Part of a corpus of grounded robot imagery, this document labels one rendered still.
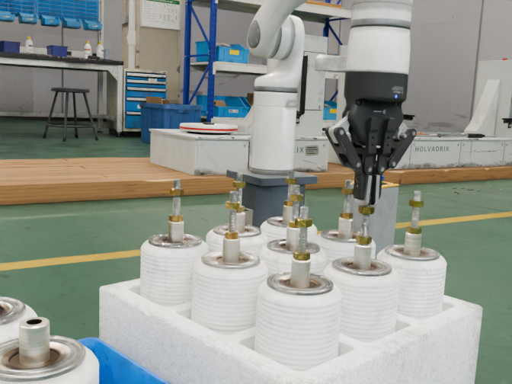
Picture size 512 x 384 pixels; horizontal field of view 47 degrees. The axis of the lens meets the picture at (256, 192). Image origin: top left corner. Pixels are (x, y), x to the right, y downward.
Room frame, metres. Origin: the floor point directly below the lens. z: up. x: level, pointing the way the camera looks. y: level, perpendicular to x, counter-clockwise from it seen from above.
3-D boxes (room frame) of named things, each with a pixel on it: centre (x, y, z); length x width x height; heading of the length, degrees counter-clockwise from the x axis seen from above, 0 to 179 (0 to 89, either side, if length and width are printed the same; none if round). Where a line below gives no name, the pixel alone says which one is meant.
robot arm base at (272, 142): (1.26, -0.03, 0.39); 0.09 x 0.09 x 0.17; 33
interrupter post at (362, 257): (0.73, -0.14, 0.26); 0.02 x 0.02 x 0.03
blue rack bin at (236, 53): (6.13, 0.41, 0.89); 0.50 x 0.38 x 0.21; 34
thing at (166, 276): (0.81, 0.11, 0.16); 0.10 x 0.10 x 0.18
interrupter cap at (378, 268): (0.73, -0.14, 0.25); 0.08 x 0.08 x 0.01
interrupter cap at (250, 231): (0.89, 0.03, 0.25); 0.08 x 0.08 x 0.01
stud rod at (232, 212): (0.73, 0.03, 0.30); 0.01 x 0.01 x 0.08
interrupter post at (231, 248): (0.73, 0.03, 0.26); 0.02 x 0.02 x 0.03
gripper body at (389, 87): (0.73, -0.14, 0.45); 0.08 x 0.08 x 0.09
